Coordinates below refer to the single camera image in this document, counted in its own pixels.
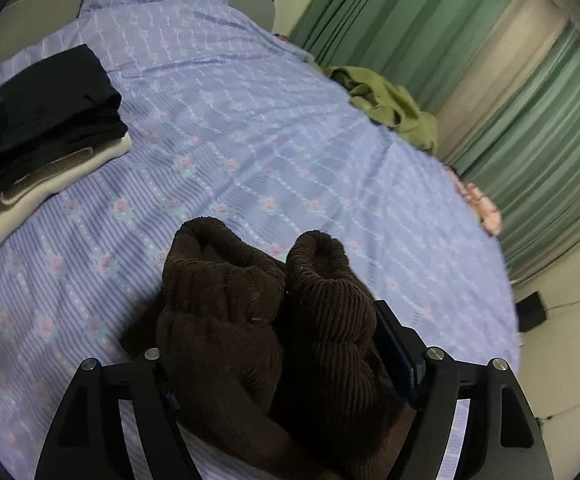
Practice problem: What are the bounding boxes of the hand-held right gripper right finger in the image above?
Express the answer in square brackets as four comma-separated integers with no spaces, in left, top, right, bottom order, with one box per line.
[372,300,555,480]

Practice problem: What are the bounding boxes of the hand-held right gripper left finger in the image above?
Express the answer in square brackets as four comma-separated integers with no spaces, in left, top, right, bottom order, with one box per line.
[34,347,205,480]

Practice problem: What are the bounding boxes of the brown corduroy pants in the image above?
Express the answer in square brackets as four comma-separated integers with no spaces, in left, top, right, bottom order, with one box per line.
[120,216,421,480]

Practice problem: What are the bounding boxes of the grey padded headboard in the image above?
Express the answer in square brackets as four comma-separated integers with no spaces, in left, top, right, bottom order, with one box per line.
[0,0,277,61]

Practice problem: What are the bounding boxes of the black folded clothes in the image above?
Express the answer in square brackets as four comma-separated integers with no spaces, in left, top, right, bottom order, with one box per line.
[0,43,128,206]

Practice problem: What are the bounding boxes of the black box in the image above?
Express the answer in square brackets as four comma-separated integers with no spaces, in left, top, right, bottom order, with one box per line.
[517,291,549,332]

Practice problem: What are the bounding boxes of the white folded garment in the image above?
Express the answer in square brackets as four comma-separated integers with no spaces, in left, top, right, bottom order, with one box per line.
[0,132,133,247]

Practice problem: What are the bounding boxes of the pink patterned garment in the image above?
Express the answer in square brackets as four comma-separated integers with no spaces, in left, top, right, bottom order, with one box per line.
[444,165,503,237]

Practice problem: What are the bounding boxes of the green crumpled blanket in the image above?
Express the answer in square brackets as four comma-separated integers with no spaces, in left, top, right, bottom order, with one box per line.
[320,65,439,153]

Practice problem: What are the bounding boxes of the blue floral bedsheet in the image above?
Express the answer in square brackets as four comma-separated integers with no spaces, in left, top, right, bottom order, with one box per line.
[0,0,523,480]

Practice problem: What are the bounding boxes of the beige sheer curtain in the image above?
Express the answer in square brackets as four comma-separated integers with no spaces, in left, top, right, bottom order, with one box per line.
[435,0,570,171]

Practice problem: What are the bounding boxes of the thin black cable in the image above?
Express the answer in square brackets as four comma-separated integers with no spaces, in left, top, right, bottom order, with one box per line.
[544,289,580,312]

